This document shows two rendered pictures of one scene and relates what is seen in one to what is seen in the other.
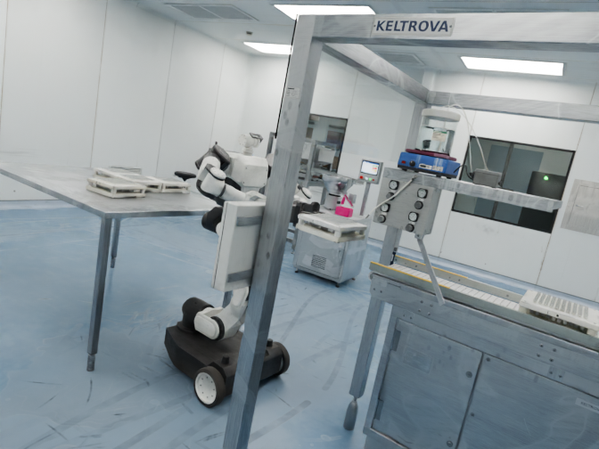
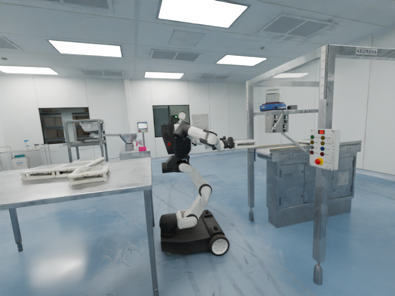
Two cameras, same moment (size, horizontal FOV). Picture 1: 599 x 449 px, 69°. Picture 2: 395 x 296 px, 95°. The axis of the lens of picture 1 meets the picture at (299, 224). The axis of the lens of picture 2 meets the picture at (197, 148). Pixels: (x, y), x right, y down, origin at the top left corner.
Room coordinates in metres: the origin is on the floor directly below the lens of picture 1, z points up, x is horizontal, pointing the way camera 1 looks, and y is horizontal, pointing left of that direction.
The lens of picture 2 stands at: (1.09, 1.61, 1.29)
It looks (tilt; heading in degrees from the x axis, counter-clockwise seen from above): 8 degrees down; 313
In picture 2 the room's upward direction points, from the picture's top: 3 degrees counter-clockwise
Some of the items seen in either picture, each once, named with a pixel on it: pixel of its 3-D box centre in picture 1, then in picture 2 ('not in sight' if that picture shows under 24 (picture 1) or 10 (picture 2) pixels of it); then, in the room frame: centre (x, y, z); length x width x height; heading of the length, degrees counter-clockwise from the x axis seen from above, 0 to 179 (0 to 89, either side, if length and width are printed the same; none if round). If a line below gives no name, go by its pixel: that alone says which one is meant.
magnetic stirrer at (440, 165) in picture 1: (428, 164); (273, 107); (1.83, -0.48, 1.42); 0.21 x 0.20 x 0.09; 147
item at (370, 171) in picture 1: (366, 188); (143, 135); (4.84, -0.65, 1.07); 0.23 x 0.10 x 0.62; 61
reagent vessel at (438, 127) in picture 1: (437, 130); not in sight; (1.84, -0.48, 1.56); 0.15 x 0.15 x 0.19
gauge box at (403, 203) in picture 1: (406, 204); (276, 123); (1.77, -0.41, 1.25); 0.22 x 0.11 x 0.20; 57
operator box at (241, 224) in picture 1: (244, 245); (324, 148); (1.27, 0.15, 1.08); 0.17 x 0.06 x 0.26; 147
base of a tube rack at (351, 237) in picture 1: (331, 232); (241, 145); (2.06, -0.16, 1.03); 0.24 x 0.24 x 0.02; 53
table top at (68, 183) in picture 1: (117, 187); (61, 178); (2.98, 1.29, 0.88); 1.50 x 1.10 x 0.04; 57
